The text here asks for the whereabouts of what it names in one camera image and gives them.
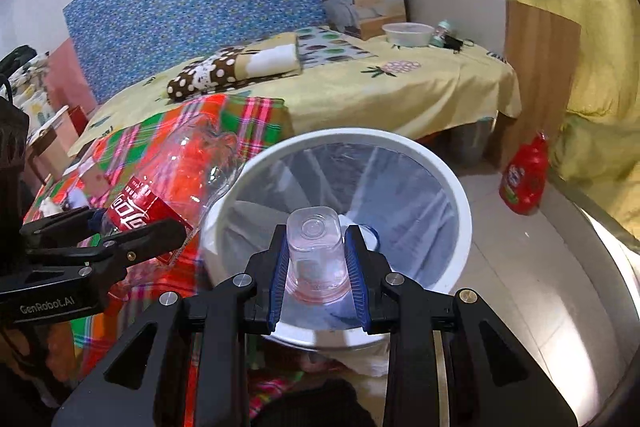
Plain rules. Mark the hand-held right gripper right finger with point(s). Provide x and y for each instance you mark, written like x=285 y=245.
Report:
x=357 y=277

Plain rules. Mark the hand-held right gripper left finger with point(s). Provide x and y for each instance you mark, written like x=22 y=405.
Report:
x=277 y=277

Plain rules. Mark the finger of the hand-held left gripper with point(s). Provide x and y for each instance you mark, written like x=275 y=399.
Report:
x=140 y=239
x=65 y=222

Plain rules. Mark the clear plastic cup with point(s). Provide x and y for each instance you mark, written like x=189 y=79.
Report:
x=317 y=257

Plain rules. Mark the clear red label plastic bottle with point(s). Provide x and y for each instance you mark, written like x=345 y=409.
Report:
x=190 y=167

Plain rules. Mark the white trash bin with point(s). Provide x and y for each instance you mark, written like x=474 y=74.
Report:
x=400 y=187

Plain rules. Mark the plaid cloth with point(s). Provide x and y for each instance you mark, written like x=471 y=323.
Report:
x=235 y=112

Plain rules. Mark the black bag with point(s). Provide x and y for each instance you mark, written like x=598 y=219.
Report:
x=20 y=57

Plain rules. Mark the bed with yellow sheet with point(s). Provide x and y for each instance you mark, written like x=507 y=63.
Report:
x=375 y=102

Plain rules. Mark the brown polka dot pillow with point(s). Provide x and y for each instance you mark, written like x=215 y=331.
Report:
x=210 y=74

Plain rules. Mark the red detergent bottle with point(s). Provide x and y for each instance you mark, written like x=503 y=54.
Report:
x=525 y=177

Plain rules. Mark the grey patterned pillow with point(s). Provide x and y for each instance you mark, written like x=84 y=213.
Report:
x=330 y=47

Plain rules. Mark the white bowl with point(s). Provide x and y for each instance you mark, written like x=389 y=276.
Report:
x=407 y=34

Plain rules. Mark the small black object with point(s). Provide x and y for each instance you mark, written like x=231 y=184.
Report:
x=457 y=43

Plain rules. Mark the small bottle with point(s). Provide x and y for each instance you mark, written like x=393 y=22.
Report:
x=441 y=34

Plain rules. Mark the wooden panel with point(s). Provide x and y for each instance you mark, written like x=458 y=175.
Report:
x=535 y=72

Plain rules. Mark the white bedside panel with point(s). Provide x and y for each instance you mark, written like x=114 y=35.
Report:
x=460 y=2

